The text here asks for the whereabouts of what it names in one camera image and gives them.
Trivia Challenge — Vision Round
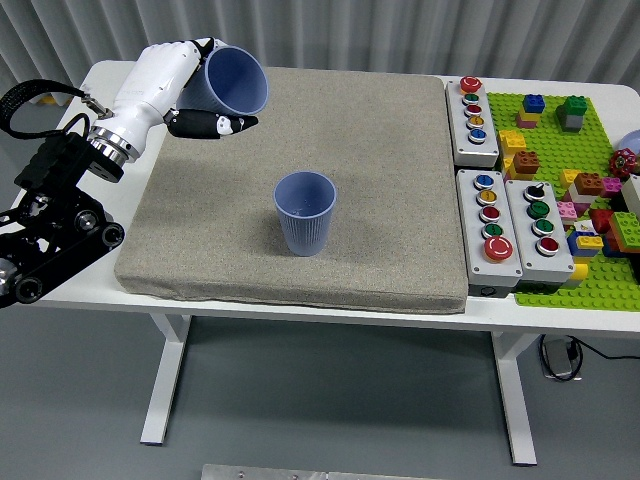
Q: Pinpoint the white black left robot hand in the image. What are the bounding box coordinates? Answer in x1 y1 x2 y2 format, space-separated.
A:
102 36 260 162

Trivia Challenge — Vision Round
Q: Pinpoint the blue ribbed plastic cup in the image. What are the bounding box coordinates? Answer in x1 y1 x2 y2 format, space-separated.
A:
177 45 269 117
272 170 337 258

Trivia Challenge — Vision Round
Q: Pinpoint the white pleated curtain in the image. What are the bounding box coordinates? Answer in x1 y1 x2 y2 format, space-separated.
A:
0 0 640 109

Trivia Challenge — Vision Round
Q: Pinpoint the grey-brown fabric mat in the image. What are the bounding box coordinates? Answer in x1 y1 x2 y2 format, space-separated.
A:
113 63 470 316

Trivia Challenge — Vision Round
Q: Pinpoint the white table leg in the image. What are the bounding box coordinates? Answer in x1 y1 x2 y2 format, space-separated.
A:
489 330 541 467
139 313 192 447

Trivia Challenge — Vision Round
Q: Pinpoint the grey five-button box, small red stop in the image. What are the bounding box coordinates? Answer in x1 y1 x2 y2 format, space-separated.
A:
444 75 501 169

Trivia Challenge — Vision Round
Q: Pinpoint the yellow toy brick stack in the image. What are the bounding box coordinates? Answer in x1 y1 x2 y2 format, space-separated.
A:
498 129 526 157

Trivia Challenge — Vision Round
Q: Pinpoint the brown toy brick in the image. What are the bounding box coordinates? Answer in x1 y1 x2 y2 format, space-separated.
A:
510 149 542 177

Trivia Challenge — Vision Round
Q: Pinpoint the blue yellow pink brick stack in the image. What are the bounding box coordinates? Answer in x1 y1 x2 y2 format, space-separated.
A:
515 93 547 128

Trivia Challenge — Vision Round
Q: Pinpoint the grey five-button box, large red stop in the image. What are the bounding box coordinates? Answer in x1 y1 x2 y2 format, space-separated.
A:
455 168 524 300

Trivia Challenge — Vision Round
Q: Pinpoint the green toy brick baseplate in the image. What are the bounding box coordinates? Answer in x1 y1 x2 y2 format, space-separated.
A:
485 91 640 312

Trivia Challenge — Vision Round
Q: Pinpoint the green grey brick stack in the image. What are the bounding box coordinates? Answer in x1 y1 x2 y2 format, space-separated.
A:
555 94 588 133

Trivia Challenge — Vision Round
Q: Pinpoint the pink toy brick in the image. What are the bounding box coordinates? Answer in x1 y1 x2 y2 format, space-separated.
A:
555 199 591 224

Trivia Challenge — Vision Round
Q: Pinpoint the grey four-button box, black knob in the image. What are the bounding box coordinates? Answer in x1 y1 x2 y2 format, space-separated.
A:
504 178 576 295

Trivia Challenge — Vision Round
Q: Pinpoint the brown white brick stack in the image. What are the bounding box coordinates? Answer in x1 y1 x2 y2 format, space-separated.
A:
572 171 605 204

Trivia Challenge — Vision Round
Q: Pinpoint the yellow white toy brick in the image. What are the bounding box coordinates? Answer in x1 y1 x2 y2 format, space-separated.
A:
563 263 590 291

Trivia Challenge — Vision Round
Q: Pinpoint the red toy brick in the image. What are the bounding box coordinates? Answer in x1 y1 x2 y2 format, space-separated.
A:
588 208 617 235

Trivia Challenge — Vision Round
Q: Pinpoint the red valve wheel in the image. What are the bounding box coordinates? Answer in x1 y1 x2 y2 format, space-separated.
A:
608 148 638 177

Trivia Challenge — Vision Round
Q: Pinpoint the grey power adapter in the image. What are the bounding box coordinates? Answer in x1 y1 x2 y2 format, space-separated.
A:
543 339 576 379

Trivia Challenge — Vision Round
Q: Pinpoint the white box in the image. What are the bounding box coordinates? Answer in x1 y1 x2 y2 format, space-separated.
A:
619 173 640 214

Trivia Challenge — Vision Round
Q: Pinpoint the large green toy brick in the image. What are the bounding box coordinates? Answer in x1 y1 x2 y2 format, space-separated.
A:
606 211 640 247

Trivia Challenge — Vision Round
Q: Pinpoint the black power cable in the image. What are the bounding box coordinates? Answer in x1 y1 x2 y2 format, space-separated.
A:
537 333 640 384

